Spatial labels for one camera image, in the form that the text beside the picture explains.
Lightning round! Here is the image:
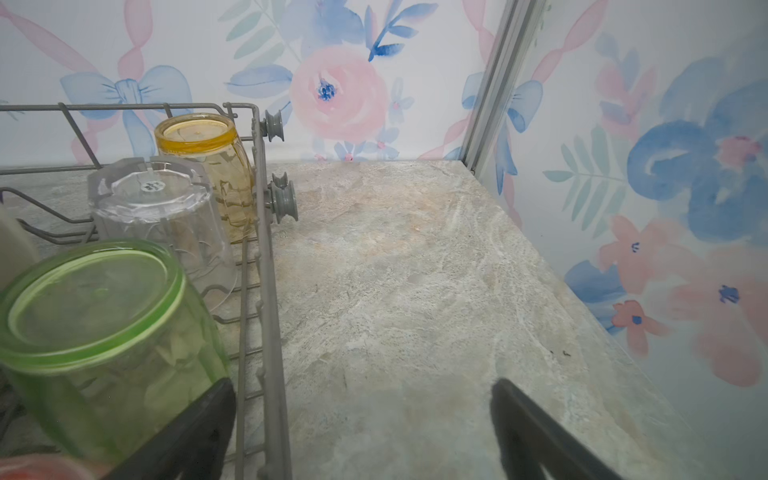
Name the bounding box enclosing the pink glass tumbler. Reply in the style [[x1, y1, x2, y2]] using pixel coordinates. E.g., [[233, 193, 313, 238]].
[[1, 454, 101, 480]]

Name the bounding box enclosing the grey wire dish rack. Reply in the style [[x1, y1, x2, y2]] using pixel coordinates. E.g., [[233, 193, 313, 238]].
[[0, 101, 300, 480]]

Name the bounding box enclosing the amber glass tumbler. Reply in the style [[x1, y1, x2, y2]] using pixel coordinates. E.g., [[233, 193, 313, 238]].
[[154, 113, 257, 242]]

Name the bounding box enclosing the green glass tumbler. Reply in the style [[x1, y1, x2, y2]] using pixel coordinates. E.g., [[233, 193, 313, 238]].
[[1, 239, 230, 466]]

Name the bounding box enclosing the clear glass tumbler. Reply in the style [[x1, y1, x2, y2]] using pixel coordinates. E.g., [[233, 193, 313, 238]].
[[87, 156, 239, 311]]

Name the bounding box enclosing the aluminium right corner post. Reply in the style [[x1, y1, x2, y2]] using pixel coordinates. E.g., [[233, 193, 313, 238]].
[[460, 1, 546, 173]]

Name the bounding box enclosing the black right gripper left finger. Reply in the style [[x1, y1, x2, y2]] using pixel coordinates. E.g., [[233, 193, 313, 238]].
[[106, 378, 236, 479]]

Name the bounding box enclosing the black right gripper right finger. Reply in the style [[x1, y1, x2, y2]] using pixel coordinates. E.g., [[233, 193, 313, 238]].
[[490, 378, 619, 479]]

